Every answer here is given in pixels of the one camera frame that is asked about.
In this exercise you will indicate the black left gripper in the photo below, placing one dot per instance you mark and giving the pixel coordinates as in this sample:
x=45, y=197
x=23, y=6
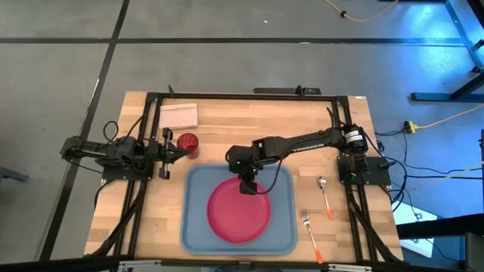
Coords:
x=165, y=155

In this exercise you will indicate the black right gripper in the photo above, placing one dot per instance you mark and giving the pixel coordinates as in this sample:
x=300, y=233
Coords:
x=244, y=160

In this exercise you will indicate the red ribbed plastic cup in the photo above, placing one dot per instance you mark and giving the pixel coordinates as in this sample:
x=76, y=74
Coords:
x=188, y=142

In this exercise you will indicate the red round plate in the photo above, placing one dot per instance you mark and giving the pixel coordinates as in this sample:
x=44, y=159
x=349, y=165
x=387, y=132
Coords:
x=238, y=219

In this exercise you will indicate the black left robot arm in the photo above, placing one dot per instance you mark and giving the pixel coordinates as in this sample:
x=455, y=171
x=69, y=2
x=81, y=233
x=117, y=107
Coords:
x=94, y=149

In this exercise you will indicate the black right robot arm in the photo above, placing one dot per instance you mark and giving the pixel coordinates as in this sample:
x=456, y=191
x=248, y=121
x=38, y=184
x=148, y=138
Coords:
x=302, y=143

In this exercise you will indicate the blue plastic tray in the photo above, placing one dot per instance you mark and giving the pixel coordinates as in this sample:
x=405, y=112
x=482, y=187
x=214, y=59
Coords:
x=196, y=226

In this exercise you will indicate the white paper sheet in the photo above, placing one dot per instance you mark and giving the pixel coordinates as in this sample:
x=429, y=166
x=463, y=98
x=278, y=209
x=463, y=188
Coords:
x=410, y=219

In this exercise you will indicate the grey metal foot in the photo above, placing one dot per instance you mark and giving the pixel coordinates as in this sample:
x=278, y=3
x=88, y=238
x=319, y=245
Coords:
x=13, y=174

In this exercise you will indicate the yellow power outlet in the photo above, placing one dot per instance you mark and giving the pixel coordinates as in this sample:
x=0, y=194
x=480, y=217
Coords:
x=410, y=126

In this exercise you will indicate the black horizontal bar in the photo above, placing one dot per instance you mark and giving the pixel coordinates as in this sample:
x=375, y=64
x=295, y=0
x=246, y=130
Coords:
x=438, y=226

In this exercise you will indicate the grey box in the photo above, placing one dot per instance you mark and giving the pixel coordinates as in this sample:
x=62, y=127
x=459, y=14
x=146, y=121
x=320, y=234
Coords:
x=474, y=251

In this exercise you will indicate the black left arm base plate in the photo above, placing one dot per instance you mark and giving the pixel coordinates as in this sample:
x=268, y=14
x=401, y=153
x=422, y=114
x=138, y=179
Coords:
x=126, y=174

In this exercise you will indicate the black aluminium table frame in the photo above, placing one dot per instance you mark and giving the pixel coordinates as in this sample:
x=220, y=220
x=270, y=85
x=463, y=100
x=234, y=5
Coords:
x=246, y=96

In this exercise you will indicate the silver metal bracket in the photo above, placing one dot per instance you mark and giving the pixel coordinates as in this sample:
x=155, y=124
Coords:
x=349, y=267
x=140, y=263

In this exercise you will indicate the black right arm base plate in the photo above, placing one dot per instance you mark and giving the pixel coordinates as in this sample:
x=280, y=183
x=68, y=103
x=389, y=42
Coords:
x=378, y=172

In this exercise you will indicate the dark metal stand frame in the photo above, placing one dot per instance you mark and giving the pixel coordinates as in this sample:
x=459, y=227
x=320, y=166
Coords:
x=446, y=97

